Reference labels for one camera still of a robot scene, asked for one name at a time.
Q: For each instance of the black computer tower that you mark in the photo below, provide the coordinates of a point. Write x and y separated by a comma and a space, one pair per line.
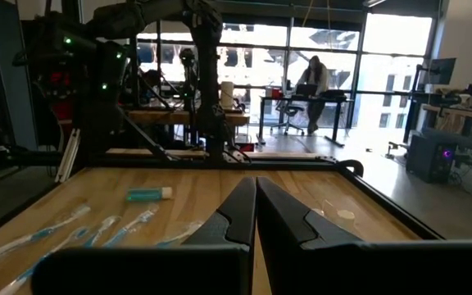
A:
428, 160

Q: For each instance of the black laptop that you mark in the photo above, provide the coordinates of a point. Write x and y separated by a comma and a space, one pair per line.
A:
306, 90

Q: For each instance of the black office chair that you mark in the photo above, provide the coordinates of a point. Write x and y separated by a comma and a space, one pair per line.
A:
291, 110

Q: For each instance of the white aluminium extrusion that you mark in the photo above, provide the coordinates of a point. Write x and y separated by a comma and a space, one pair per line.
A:
69, 155

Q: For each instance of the light wood workbench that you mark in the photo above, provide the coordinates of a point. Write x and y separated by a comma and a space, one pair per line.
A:
465, 111

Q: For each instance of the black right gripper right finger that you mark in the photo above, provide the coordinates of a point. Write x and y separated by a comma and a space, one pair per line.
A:
342, 270

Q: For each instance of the white paper towel roll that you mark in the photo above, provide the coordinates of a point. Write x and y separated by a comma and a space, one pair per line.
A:
227, 94

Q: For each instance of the standing person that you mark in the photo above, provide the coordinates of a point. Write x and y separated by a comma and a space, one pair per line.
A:
314, 73

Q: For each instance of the black window frame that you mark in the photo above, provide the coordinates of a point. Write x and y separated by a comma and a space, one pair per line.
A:
357, 73

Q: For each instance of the black aluminium table frame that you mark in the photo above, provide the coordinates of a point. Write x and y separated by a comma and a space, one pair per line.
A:
260, 164

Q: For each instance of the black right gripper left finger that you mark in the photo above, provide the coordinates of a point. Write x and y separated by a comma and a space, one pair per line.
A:
219, 266

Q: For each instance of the black bag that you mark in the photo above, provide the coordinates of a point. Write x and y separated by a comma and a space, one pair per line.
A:
332, 94

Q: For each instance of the black standing desk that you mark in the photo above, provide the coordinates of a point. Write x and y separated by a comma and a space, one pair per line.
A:
337, 123

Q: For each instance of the red cup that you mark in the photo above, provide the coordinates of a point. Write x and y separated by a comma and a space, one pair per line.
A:
276, 92

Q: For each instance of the black camera on tripod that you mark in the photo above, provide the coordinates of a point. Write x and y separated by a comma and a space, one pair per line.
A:
187, 57

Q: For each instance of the small red box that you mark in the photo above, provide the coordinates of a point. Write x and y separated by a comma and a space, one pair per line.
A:
246, 146

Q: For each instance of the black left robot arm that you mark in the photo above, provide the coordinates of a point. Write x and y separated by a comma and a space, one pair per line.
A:
207, 82

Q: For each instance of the seated person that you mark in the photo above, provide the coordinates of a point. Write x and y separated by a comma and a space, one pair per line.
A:
152, 78

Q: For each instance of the black monitor on stand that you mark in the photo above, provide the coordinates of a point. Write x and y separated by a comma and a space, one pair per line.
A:
441, 70

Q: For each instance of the wooden bench top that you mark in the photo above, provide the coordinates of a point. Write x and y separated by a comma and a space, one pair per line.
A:
170, 118

